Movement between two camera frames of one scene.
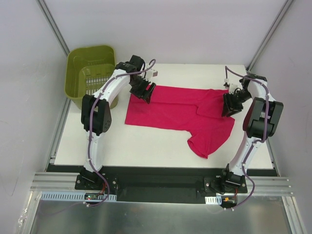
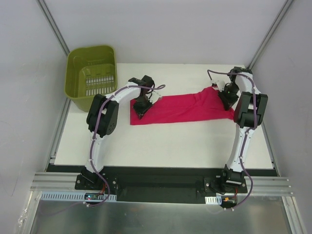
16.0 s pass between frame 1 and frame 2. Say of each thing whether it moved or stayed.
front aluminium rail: stayed
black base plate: stayed
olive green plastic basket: stayed
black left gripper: moved
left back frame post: stayed
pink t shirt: moved
